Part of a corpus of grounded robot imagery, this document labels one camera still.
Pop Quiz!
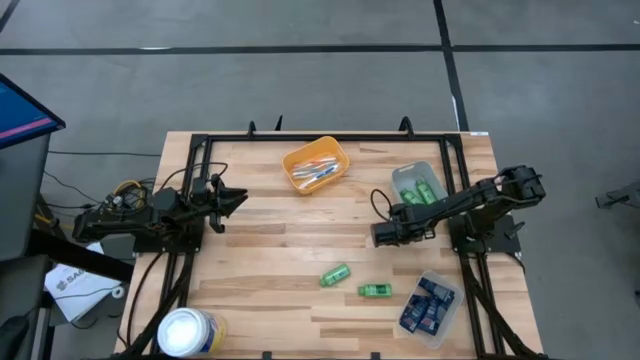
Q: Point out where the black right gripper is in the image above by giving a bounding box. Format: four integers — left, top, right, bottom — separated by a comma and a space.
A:
371, 203, 437, 249

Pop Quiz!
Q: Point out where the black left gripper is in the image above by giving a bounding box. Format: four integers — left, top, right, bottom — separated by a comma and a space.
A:
187, 173, 250, 235

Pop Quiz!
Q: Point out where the green travel shampoo bottle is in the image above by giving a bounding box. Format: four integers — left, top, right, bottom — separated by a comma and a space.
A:
357, 282, 393, 298
318, 263, 352, 289
398, 187, 425, 206
415, 178, 437, 205

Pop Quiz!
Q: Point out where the dark blue toiletry tube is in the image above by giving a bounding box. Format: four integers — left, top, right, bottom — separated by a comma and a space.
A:
418, 277, 456, 306
417, 302, 451, 336
430, 294, 455, 326
399, 294, 431, 334

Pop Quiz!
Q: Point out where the plastic-wrapped toothbrush kit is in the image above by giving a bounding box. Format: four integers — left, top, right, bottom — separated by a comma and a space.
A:
292, 155, 339, 174
297, 172, 336, 190
294, 163, 342, 180

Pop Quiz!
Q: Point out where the white plastic bin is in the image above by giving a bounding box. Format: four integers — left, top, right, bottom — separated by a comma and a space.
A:
389, 160, 450, 206

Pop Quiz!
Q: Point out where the yellow plastic bin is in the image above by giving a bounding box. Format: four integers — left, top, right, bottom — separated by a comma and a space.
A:
280, 135, 351, 196

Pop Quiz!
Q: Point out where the clear plastic bin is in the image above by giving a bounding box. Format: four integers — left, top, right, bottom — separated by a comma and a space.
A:
396, 269, 465, 350

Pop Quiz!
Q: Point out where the white lidded wipes canister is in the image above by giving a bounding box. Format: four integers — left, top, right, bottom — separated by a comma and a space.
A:
156, 307, 228, 359

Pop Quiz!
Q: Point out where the black metal bar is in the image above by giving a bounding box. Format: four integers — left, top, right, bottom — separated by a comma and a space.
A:
27, 228, 135, 282

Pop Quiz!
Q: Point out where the grey cabinet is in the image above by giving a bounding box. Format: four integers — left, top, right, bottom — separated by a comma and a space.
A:
0, 133, 52, 261

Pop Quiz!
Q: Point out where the monitor with blue screen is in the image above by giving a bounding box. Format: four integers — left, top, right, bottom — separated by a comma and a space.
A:
0, 73, 67, 151

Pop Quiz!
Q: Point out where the black stand leg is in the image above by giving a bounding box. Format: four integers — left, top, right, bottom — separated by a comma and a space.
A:
594, 180, 640, 210

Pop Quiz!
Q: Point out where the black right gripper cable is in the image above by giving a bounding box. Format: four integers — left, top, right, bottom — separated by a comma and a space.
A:
370, 188, 396, 224

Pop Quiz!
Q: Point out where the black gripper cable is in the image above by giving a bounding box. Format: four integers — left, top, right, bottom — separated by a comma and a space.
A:
370, 188, 396, 224
158, 160, 230, 194

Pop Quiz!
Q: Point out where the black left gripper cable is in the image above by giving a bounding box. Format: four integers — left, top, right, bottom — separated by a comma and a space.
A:
158, 160, 230, 194

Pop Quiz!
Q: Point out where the yellow cable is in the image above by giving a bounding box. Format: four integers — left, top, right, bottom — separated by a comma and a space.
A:
112, 178, 147, 202

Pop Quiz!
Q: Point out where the black metal table frame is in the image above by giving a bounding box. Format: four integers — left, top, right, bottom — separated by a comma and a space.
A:
112, 130, 551, 360

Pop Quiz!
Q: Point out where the black floor cable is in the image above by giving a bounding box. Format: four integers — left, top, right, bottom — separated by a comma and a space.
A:
47, 149, 162, 158
43, 169, 106, 205

